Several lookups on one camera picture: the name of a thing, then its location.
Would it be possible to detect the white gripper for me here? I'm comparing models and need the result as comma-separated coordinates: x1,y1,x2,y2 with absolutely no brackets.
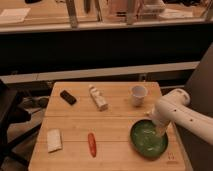
151,115,170,137

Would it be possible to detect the green ceramic bowl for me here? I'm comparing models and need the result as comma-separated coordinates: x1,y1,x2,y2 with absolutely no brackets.
130,119,168,159

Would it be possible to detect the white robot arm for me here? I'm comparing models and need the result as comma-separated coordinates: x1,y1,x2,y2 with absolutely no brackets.
150,89,213,145

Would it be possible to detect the white paper cup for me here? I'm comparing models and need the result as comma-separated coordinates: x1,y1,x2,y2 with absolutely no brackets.
131,85,148,107

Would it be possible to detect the red chili pepper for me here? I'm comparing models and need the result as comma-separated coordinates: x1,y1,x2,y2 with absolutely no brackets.
88,133,97,157

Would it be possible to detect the white tube bottle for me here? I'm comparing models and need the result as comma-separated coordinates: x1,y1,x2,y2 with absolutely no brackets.
89,85,108,111

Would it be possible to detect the black rectangular block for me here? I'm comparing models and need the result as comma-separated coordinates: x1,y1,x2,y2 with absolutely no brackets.
60,90,77,105

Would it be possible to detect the white folded cloth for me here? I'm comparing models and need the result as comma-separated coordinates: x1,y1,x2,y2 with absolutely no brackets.
47,129,62,153

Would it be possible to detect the black chair left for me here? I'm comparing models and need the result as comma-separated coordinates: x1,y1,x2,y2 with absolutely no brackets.
0,79,41,167

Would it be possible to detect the white paper sheet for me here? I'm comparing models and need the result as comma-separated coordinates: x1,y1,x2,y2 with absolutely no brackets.
0,8,30,24

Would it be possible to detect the metal post right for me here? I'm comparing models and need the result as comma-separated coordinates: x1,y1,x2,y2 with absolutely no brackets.
126,0,136,25

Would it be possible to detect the metal post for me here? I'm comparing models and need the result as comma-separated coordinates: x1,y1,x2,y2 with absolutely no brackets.
126,0,136,25
66,0,78,28

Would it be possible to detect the metal post left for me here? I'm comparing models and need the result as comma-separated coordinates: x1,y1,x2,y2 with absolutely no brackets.
66,0,78,28

